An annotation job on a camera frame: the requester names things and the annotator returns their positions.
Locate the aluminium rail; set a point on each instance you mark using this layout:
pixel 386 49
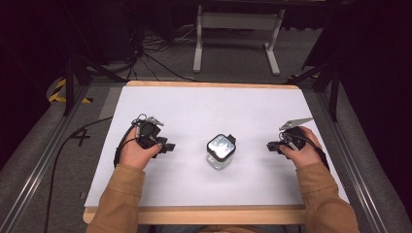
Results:
pixel 35 165
pixel 359 168

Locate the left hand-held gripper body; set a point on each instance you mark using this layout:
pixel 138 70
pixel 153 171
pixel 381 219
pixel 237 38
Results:
pixel 147 131

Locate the yellow black floor tape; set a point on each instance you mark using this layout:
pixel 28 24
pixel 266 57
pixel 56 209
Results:
pixel 63 93

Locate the person's right hand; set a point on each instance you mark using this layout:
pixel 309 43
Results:
pixel 302 152

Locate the person's left hand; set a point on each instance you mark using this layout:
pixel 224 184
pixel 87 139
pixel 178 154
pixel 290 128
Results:
pixel 137 155

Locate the black tripod stand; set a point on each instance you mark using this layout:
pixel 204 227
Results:
pixel 327 81
pixel 77 74

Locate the white metal stand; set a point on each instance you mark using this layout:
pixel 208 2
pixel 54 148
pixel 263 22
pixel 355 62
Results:
pixel 238 35

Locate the white table mat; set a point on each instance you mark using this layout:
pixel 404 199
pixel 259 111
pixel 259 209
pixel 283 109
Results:
pixel 213 181

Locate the clear square jar black lid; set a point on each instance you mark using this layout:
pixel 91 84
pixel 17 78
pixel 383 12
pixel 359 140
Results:
pixel 221 151

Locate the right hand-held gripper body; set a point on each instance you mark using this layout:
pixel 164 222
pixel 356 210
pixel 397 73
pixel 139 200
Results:
pixel 293 131

